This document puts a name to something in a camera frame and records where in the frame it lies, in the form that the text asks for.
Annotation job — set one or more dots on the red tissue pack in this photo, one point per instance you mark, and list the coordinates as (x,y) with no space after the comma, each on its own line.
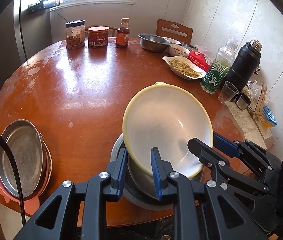
(200,60)

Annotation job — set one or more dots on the yellow white bowl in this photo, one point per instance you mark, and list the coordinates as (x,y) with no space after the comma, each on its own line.
(166,117)

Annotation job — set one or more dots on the wooden chair far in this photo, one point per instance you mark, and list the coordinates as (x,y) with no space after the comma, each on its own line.
(174,30)

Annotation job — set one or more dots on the paper sheet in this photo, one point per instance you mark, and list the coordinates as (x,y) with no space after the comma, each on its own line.
(253,130)

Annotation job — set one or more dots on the white ceramic bowl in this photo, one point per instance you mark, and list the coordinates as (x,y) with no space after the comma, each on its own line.
(178,50)

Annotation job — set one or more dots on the small steel bowl far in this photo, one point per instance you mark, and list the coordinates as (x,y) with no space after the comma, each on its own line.
(153,43)

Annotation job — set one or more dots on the sauce bottle red label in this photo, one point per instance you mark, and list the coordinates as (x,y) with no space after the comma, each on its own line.
(122,34)

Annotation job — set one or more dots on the orange plastic plate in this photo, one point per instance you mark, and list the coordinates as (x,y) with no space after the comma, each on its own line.
(30,206)

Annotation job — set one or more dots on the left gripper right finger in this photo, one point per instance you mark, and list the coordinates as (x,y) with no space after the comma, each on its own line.
(201,210)

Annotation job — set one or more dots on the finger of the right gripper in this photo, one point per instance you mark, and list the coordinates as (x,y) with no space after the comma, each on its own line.
(233,149)
(221,171)

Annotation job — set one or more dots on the thermos lid cup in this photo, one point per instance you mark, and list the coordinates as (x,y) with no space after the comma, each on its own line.
(242,101)

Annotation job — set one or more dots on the green label plastic bottle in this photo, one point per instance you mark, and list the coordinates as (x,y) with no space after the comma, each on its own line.
(220,66)

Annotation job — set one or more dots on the blue cupcake liners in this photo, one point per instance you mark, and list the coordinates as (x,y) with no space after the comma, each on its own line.
(267,118)

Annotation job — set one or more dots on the steel pan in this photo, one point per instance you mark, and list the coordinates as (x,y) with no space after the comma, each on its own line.
(26,145)

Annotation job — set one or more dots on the clear jar black lid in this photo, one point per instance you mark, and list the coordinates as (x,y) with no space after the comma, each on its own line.
(75,34)

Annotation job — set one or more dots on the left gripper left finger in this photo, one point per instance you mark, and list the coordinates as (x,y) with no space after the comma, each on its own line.
(57,217)

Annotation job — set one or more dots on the black thermos flask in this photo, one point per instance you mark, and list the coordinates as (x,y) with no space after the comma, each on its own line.
(246,62)

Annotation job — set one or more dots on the clear plastic cup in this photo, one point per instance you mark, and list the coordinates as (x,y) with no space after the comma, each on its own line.
(228,92)

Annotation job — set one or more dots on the grey refrigerator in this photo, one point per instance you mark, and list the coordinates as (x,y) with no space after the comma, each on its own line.
(22,35)

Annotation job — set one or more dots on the red jar orange lid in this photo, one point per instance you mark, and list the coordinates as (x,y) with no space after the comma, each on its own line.
(98,36)

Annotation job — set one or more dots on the white dish with food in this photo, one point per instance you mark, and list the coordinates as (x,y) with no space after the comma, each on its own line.
(183,67)

